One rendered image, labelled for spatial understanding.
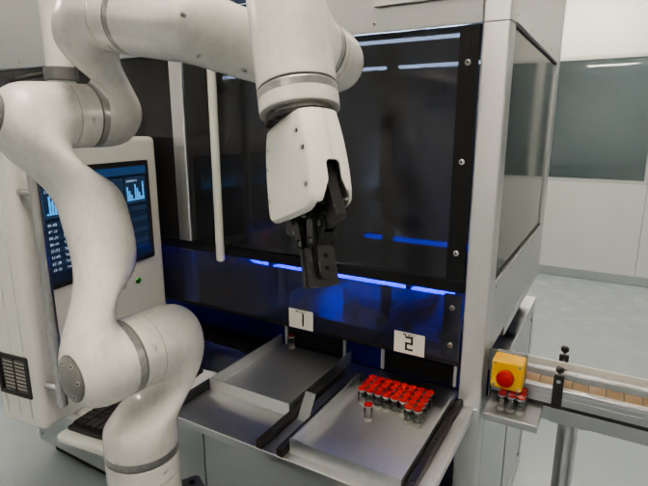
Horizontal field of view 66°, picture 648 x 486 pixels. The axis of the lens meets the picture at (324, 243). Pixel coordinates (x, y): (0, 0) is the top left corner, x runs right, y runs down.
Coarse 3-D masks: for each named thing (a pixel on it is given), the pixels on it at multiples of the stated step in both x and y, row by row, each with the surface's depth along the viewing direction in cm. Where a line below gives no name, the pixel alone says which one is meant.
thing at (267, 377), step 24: (240, 360) 146; (264, 360) 153; (288, 360) 153; (312, 360) 153; (336, 360) 153; (216, 384) 135; (240, 384) 139; (264, 384) 139; (288, 384) 139; (312, 384) 132; (288, 408) 123
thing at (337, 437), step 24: (336, 408) 127; (360, 408) 127; (312, 432) 117; (336, 432) 117; (360, 432) 117; (384, 432) 117; (408, 432) 117; (432, 432) 113; (312, 456) 107; (336, 456) 103; (360, 456) 108; (384, 456) 108; (408, 456) 108; (384, 480) 99
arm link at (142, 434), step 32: (128, 320) 78; (160, 320) 81; (192, 320) 85; (160, 352) 78; (192, 352) 83; (160, 384) 83; (192, 384) 85; (128, 416) 81; (160, 416) 81; (128, 448) 78; (160, 448) 80
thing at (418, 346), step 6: (396, 336) 133; (402, 336) 133; (408, 336) 132; (414, 336) 131; (420, 336) 130; (396, 342) 134; (402, 342) 133; (414, 342) 131; (420, 342) 130; (396, 348) 134; (402, 348) 133; (414, 348) 132; (420, 348) 131; (414, 354) 132; (420, 354) 131
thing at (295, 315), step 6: (294, 312) 149; (300, 312) 148; (306, 312) 147; (312, 312) 146; (294, 318) 150; (300, 318) 149; (306, 318) 148; (312, 318) 146; (294, 324) 150; (300, 324) 149; (306, 324) 148; (312, 324) 147; (312, 330) 147
